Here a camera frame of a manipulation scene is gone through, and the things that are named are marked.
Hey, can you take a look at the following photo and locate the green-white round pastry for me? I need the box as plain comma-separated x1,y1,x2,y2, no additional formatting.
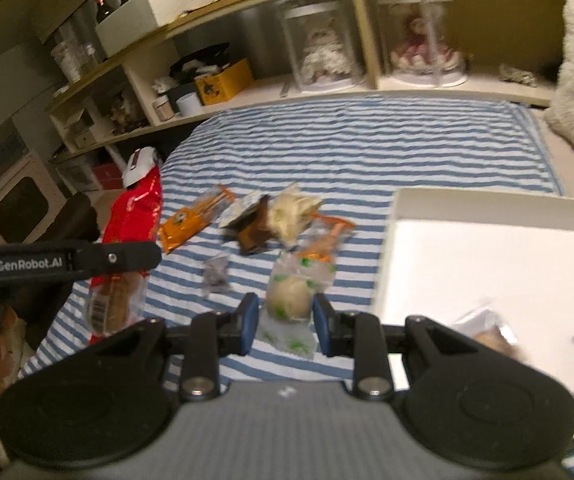
258,252,337,360

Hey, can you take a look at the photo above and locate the blue white striped blanket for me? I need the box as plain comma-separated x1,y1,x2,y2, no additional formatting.
19,96,571,385

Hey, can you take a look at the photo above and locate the white storage box on shelf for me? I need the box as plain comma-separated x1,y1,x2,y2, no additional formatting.
96,0,217,56

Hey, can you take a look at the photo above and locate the cream patterned snack pack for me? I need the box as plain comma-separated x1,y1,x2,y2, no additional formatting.
267,182,323,249

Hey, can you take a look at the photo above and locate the beige trinket on shelf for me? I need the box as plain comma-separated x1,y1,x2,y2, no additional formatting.
498,63,538,88

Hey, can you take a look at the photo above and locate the slim orange snack pack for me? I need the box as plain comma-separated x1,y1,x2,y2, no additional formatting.
159,184,236,254

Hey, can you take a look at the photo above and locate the red dress doll in case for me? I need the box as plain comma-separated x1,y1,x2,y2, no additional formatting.
377,0,468,88

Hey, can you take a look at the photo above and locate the white cylinder container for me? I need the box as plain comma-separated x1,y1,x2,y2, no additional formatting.
176,92,203,117

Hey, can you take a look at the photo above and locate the white grey small snack pack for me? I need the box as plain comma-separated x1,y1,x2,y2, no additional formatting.
218,191,264,229

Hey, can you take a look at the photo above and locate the brown foil snack pack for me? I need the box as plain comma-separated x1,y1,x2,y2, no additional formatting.
237,195,272,256

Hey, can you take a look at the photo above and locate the white cardboard box tray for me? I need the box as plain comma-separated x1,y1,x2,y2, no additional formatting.
372,188,574,393

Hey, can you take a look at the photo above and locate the clear pack swirl pastry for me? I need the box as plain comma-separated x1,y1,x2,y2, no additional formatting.
450,304,529,364

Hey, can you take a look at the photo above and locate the red snack bag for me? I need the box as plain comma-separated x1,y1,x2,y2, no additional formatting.
85,166,163,342

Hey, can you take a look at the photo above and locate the white dress doll in case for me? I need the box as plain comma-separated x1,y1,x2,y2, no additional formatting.
279,0,364,93

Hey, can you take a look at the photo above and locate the small grey candy wrapper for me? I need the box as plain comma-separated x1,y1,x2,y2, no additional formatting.
201,252,230,298

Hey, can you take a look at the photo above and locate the wooden bedside shelf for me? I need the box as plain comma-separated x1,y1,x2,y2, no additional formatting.
48,0,566,158

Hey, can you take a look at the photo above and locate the orange snack pack with logo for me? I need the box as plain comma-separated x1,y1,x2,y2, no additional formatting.
299,212,356,264

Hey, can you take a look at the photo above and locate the yellow black box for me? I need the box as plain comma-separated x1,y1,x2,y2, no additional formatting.
195,58,254,106

